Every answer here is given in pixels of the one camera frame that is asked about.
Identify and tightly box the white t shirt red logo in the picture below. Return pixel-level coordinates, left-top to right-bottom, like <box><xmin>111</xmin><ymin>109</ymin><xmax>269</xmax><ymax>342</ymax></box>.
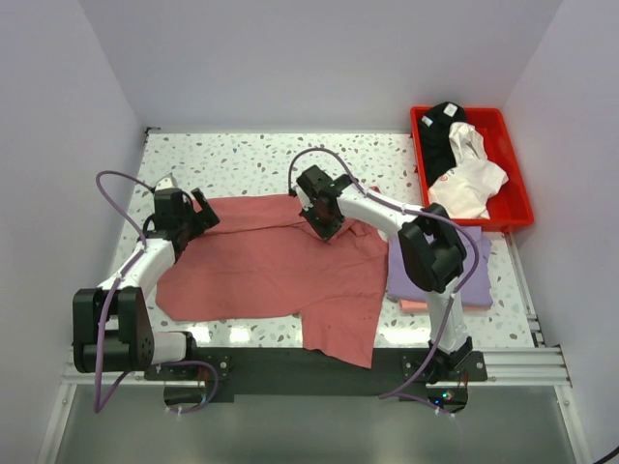
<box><xmin>428</xmin><ymin>122</ymin><xmax>509</xmax><ymax>219</ymax></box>

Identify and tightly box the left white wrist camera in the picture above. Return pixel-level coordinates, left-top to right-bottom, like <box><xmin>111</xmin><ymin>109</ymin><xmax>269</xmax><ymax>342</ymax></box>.
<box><xmin>155</xmin><ymin>173</ymin><xmax>178</xmax><ymax>191</ymax></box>

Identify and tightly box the red plastic bin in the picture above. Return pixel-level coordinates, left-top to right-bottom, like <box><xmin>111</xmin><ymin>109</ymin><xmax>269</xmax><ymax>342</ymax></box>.
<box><xmin>409</xmin><ymin>104</ymin><xmax>536</xmax><ymax>229</ymax></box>

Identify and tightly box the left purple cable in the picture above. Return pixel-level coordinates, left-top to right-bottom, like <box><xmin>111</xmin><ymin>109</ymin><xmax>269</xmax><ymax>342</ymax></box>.
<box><xmin>93</xmin><ymin>169</ymin><xmax>221</xmax><ymax>415</ymax></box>

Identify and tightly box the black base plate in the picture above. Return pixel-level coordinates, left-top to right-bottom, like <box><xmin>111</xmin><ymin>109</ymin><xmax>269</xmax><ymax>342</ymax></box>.
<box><xmin>144</xmin><ymin>345</ymin><xmax>485</xmax><ymax>405</ymax></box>

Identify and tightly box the folded salmon t shirt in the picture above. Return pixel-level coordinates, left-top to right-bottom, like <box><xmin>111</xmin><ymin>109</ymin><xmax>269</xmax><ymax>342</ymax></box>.
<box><xmin>399</xmin><ymin>300</ymin><xmax>428</xmax><ymax>314</ymax></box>

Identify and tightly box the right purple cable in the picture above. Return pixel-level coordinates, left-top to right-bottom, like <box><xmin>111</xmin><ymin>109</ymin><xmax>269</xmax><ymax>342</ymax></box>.
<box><xmin>287</xmin><ymin>147</ymin><xmax>483</xmax><ymax>402</ymax></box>

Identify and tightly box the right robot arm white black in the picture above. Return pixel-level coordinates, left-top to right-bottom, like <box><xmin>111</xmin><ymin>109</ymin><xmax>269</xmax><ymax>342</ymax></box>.
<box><xmin>288</xmin><ymin>165</ymin><xmax>480</xmax><ymax>390</ymax></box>

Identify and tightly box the red pink t shirt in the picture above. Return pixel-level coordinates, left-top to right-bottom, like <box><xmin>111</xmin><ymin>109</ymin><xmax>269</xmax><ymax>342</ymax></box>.
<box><xmin>156</xmin><ymin>194</ymin><xmax>388</xmax><ymax>368</ymax></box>

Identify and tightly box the purple cable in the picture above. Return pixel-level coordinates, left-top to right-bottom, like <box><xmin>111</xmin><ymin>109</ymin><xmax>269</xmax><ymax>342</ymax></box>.
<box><xmin>93</xmin><ymin>169</ymin><xmax>221</xmax><ymax>415</ymax></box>
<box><xmin>287</xmin><ymin>147</ymin><xmax>483</xmax><ymax>402</ymax></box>

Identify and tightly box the folded purple t shirt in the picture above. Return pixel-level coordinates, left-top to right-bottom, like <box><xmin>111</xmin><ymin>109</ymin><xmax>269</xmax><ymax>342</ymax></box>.
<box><xmin>386</xmin><ymin>227</ymin><xmax>493</xmax><ymax>311</ymax></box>

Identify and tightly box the black t shirt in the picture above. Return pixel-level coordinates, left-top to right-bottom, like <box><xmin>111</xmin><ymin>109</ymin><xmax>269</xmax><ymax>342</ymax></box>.
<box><xmin>418</xmin><ymin>101</ymin><xmax>467</xmax><ymax>187</ymax></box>

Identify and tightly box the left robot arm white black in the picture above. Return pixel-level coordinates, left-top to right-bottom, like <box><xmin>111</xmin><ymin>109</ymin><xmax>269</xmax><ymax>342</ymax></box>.
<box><xmin>73</xmin><ymin>188</ymin><xmax>220</xmax><ymax>373</ymax></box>

